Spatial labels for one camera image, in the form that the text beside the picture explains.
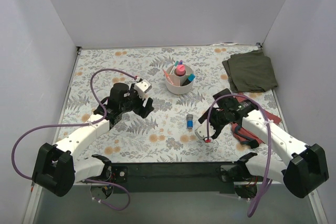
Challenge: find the blue and grey cap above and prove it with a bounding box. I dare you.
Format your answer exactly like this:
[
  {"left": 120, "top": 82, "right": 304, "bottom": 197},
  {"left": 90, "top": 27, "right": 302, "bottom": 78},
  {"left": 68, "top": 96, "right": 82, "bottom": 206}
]
[{"left": 186, "top": 114, "right": 193, "bottom": 129}]

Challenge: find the blue-capped black highlighter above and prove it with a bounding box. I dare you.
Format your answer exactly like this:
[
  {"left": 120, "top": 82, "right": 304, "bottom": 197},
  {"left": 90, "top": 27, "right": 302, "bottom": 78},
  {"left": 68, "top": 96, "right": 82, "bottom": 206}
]
[{"left": 182, "top": 73, "right": 195, "bottom": 87}]

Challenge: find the orange pen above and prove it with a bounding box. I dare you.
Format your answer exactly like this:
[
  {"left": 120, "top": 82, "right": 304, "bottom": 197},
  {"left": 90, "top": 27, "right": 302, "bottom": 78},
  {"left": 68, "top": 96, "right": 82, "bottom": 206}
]
[{"left": 162, "top": 69, "right": 174, "bottom": 85}]

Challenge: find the white round compartment organizer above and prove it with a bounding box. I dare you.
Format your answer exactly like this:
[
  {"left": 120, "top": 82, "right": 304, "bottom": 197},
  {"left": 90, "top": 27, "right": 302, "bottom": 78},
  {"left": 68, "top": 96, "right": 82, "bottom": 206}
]
[{"left": 165, "top": 65, "right": 195, "bottom": 95}]

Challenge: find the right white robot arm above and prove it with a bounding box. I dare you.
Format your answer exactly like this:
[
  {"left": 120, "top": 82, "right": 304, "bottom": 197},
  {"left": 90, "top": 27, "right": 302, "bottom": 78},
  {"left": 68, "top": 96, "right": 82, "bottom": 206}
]
[{"left": 195, "top": 89, "right": 329, "bottom": 198}]

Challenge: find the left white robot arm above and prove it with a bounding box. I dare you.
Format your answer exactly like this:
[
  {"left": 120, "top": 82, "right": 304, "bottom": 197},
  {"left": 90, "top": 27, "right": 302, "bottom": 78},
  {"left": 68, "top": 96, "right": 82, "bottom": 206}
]
[{"left": 32, "top": 80, "right": 154, "bottom": 197}]

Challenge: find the red cloth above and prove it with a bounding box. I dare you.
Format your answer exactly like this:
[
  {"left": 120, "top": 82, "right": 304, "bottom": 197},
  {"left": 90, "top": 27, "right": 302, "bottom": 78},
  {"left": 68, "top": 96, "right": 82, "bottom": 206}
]
[{"left": 231, "top": 111, "right": 281, "bottom": 149}]

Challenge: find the dark green cloth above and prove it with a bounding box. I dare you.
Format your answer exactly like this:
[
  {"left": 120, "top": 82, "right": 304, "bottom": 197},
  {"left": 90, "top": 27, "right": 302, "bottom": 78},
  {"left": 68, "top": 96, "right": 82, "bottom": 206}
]
[{"left": 222, "top": 50, "right": 278, "bottom": 93}]

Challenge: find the floral patterned mat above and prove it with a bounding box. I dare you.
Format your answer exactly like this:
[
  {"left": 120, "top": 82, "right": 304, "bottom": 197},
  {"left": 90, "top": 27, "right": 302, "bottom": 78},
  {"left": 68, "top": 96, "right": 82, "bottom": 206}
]
[{"left": 51, "top": 45, "right": 295, "bottom": 164}]

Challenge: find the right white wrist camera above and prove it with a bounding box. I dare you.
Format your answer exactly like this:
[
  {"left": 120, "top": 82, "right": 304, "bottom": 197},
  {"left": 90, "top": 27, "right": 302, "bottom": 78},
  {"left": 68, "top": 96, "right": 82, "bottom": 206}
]
[{"left": 195, "top": 123, "right": 215, "bottom": 143}]

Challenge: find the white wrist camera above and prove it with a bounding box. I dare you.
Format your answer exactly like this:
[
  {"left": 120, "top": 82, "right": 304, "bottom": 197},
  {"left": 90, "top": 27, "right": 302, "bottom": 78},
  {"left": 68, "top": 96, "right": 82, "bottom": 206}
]
[
  {"left": 134, "top": 77, "right": 152, "bottom": 100},
  {"left": 195, "top": 123, "right": 215, "bottom": 143}
]

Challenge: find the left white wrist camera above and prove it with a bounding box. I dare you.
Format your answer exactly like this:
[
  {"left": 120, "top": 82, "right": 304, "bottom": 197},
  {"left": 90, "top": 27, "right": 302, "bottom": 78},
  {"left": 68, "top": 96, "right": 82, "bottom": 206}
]
[{"left": 134, "top": 77, "right": 152, "bottom": 100}]

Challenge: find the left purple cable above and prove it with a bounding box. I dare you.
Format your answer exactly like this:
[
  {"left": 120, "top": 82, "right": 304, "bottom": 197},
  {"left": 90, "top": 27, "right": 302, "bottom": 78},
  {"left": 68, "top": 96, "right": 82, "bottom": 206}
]
[{"left": 11, "top": 68, "right": 140, "bottom": 211}]

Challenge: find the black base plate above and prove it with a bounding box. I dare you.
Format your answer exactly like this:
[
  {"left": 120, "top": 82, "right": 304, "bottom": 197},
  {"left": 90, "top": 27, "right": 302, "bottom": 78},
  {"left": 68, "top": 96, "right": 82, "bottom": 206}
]
[{"left": 81, "top": 161, "right": 269, "bottom": 195}]

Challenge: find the aluminium frame rail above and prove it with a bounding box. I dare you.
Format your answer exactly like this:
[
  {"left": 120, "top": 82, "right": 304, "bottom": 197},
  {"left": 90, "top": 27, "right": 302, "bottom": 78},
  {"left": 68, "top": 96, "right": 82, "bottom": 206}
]
[{"left": 24, "top": 177, "right": 327, "bottom": 223}]

